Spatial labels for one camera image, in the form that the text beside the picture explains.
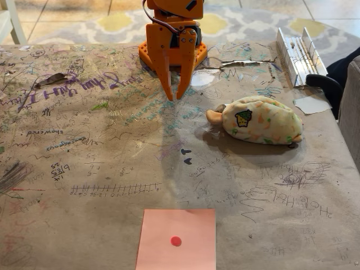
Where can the cream patterned plush toy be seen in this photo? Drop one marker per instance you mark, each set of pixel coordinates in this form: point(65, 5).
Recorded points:
point(261, 123)

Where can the orange robot arm with base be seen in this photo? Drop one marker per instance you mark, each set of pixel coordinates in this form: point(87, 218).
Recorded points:
point(174, 8)

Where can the red round dot sticker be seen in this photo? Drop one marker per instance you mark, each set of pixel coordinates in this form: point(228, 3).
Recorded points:
point(175, 241)

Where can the grey yellow patterned rug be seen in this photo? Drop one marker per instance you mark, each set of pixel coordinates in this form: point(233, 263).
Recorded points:
point(247, 28)

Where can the dry brown leaf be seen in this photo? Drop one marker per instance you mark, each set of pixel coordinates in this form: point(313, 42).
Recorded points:
point(52, 79)

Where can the translucent torn paper piece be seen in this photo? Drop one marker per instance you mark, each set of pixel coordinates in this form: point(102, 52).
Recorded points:
point(312, 104)

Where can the black curved chair back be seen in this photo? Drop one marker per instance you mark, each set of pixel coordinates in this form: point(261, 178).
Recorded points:
point(326, 84)

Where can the scribbled brown paper table cover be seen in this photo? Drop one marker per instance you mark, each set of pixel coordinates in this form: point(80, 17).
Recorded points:
point(84, 197)

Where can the pink square paper note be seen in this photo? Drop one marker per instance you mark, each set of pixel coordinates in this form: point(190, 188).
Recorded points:
point(174, 225)

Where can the white chair leg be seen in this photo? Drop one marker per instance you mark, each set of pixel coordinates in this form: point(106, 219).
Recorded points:
point(11, 19)

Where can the dark navy cloth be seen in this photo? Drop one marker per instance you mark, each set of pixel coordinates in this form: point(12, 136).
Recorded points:
point(340, 64)

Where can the grey upholstered chair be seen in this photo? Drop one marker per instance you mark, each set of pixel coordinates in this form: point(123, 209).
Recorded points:
point(351, 107)

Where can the aluminium rail piece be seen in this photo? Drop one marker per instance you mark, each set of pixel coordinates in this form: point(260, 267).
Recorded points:
point(302, 56)

